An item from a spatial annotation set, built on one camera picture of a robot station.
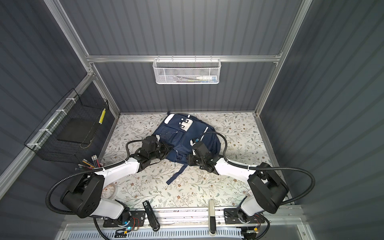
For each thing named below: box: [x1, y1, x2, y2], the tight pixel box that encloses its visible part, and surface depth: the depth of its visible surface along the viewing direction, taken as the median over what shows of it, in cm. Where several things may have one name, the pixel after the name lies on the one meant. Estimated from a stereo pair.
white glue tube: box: [196, 76, 217, 81], surface depth 92 cm
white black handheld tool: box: [208, 199, 217, 236], surface depth 71 cm
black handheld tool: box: [142, 200, 161, 232], surface depth 74 cm
